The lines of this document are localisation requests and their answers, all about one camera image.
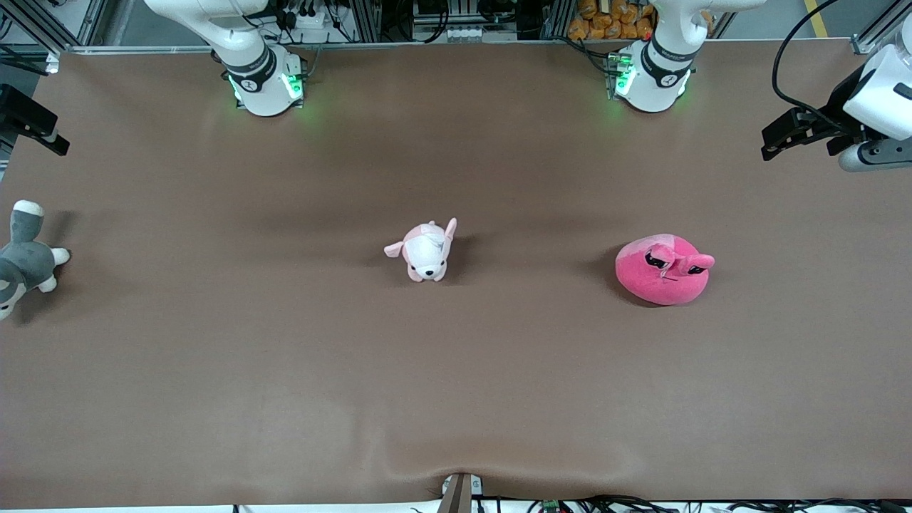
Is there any white power strip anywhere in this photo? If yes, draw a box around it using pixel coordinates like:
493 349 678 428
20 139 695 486
284 6 344 33

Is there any brown table cloth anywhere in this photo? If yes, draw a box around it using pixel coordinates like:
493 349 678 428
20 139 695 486
0 39 912 508

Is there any black cable bundle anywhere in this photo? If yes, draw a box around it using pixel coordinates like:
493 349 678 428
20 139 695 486
527 494 912 513

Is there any round hot pink plush toy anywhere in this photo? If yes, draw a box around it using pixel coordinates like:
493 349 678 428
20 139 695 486
615 234 715 306

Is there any orange plush toy pile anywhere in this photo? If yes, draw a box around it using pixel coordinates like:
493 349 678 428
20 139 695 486
568 0 655 41

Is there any grey white plush husky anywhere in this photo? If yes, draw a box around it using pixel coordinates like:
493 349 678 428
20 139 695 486
0 200 71 321

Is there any pale pink white plush dog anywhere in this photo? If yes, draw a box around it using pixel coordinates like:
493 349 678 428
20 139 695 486
384 218 458 283

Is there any metal bracket at table edge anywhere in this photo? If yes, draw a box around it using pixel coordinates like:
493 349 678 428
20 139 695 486
442 472 484 513

